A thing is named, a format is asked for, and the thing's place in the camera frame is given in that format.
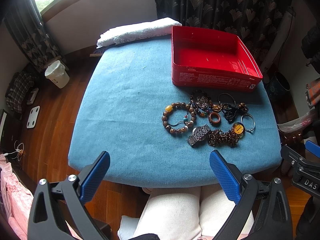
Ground black bead necklace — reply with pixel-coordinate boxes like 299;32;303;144
221;102;250;124

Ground person's legs white trousers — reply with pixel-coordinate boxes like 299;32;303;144
117;183;254;240

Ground brown wooden bead bracelet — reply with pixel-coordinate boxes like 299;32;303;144
161;101;198;136

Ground thin silver bangle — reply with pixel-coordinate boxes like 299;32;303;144
240;113;256;133

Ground silver chain necklace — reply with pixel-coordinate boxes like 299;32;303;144
194;95;210;111

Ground white waste bin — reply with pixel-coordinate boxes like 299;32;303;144
44;60;69;89

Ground plastic bag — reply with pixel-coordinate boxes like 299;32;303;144
277;109;318;134

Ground dark patterned curtain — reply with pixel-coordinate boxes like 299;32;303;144
155;0;292;64

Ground brown wooden ring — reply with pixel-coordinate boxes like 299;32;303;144
208;112;222;127

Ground amber bead necklace with pendant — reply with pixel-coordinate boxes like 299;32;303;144
207;122;245;148

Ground blue table cloth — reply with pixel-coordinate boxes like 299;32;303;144
68;36;216;188

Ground multicolour bead bracelet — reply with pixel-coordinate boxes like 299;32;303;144
189;94;213;118

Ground gold filigree pendant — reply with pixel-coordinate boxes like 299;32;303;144
210;103;222;113

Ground white folded towel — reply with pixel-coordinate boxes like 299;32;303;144
96;17;182;49

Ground pink bedding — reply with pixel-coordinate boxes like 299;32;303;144
1;154;34;239

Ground white bathroom scale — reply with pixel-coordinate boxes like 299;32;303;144
26;106;40;129

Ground red tin box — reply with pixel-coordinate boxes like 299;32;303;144
171;26;263;92

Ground silver wire hoop bangle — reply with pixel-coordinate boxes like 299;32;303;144
217;93;236;107

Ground plaid cloth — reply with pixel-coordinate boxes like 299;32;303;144
5;71;35;114

